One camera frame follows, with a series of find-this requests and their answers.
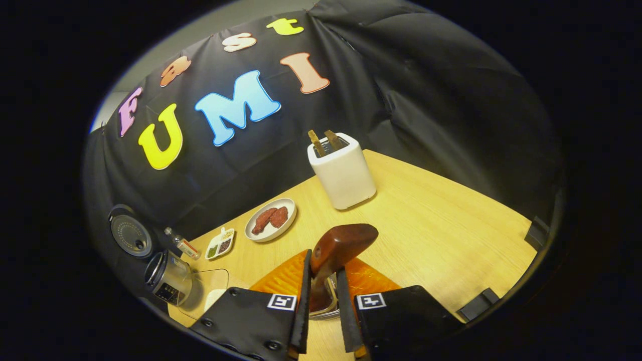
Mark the white oval plate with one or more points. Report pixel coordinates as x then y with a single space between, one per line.
275 236

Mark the small clear glass bottle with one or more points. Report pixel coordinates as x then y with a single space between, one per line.
183 244

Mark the clear glass rice container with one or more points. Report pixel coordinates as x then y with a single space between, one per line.
331 310

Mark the white divided grain dish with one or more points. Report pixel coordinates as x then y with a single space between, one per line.
220 243

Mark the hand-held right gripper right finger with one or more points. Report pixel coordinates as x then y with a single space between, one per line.
348 321

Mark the red-brown meat piece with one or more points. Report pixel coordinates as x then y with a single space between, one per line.
279 216
263 220

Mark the brown wooden spoon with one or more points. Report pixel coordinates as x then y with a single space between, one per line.
341 245

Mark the black table edge bracket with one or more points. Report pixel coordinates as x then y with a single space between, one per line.
479 303
536 233

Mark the grey rice cooker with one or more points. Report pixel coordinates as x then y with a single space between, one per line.
173 281

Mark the white chopstick holder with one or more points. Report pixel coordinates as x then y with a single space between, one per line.
346 175

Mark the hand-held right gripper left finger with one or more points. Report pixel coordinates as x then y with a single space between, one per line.
303 321

